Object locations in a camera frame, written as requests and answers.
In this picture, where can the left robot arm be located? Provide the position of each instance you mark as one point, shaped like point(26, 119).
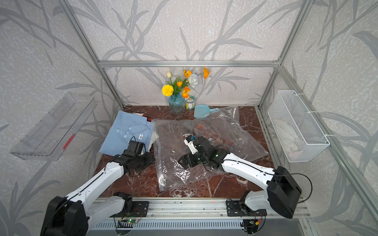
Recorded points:
point(76, 213)

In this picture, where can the clear plastic vacuum bag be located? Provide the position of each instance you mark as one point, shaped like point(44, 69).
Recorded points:
point(170, 146)

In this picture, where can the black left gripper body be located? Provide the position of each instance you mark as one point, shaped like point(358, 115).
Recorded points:
point(142, 162)

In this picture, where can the clear acrylic wall shelf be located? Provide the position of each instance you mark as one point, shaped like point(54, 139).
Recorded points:
point(48, 140)

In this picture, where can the light blue plastic scoop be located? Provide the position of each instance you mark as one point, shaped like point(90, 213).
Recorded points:
point(203, 111)

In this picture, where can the white wire wall basket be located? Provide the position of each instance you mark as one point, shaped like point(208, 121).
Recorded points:
point(288, 106)

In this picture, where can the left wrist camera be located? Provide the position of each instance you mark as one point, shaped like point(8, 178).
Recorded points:
point(135, 148)

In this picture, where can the white garment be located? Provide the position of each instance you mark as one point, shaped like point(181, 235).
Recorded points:
point(154, 135)

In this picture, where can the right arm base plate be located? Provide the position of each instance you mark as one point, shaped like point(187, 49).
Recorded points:
point(237, 208)

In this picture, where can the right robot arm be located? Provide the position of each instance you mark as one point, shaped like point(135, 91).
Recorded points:
point(280, 192)

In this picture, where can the artificial flower bouquet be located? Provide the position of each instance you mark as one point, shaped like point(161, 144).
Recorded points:
point(180, 86)

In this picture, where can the small white lidded jar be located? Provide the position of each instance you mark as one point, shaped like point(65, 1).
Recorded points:
point(190, 103)

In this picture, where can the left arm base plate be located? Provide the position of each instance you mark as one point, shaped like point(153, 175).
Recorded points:
point(136, 209)

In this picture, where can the light blue garment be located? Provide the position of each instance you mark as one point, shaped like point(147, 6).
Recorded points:
point(127, 127)

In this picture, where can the white cloth in basket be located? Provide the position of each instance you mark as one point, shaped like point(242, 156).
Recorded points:
point(289, 139)

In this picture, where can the blue glass flower vase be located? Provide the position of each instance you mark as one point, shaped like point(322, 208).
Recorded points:
point(176, 104)

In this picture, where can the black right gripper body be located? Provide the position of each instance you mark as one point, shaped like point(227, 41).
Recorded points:
point(195, 160)

